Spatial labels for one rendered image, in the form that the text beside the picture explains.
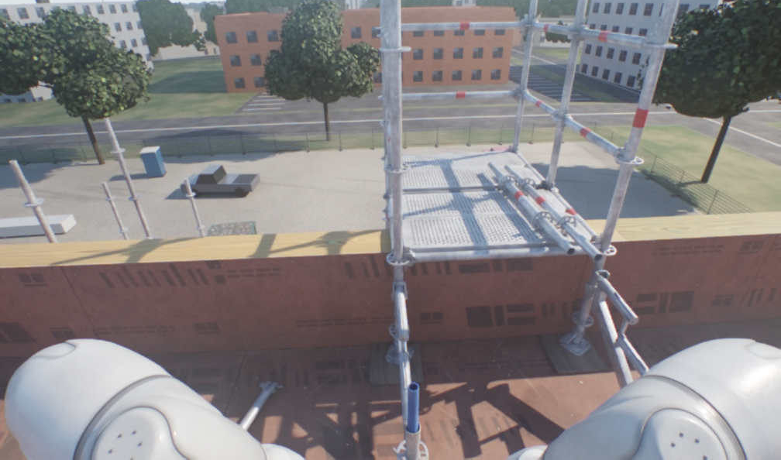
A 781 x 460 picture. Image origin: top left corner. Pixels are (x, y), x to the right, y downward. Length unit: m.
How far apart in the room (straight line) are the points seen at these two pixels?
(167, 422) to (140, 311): 2.31
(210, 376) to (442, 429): 1.36
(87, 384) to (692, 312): 3.10
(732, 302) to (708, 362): 2.78
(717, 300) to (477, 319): 1.57
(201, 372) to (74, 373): 2.16
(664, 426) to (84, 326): 2.89
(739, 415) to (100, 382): 0.65
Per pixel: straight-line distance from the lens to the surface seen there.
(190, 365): 2.77
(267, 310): 2.44
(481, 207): 2.47
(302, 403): 2.37
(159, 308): 2.66
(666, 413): 0.44
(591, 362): 2.68
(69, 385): 0.56
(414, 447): 1.65
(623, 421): 0.45
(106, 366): 0.55
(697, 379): 0.53
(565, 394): 2.50
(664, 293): 2.94
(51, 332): 3.17
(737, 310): 3.42
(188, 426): 0.44
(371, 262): 2.15
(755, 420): 0.54
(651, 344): 3.00
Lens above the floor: 1.90
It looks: 29 degrees down
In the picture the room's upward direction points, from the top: 1 degrees counter-clockwise
